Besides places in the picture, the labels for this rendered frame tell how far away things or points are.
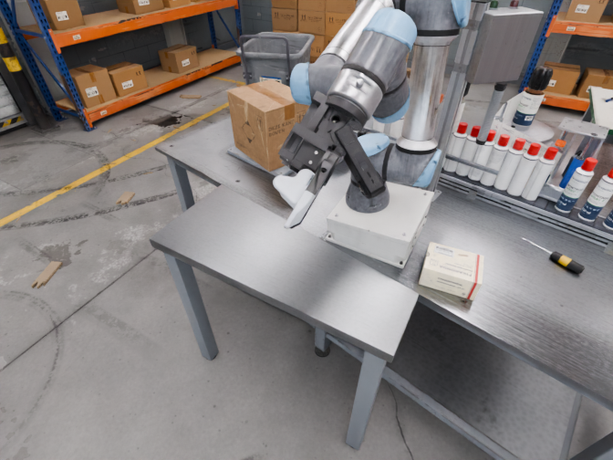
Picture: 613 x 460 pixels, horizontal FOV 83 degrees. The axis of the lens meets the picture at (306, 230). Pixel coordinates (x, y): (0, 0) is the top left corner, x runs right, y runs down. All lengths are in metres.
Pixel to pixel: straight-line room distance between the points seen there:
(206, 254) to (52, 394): 1.20
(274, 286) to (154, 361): 1.08
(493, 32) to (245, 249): 0.99
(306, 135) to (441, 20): 0.55
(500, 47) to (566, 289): 0.75
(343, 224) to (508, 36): 0.73
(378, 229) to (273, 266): 0.36
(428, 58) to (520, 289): 0.72
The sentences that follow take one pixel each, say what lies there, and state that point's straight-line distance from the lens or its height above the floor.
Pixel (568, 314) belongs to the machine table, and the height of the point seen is 0.83.
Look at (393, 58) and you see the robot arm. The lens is 0.57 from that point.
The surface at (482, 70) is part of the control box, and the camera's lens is 1.29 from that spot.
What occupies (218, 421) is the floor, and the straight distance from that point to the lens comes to 1.81.
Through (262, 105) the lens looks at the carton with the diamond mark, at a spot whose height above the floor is 1.12.
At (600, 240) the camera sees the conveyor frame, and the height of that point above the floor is 0.85.
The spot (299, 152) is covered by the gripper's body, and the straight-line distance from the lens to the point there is 0.51.
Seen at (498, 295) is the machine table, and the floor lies 0.83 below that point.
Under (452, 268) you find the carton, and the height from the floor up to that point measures 0.90.
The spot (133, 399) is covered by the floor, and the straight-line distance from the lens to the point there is 1.98.
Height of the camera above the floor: 1.66
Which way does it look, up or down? 41 degrees down
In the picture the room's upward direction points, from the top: straight up
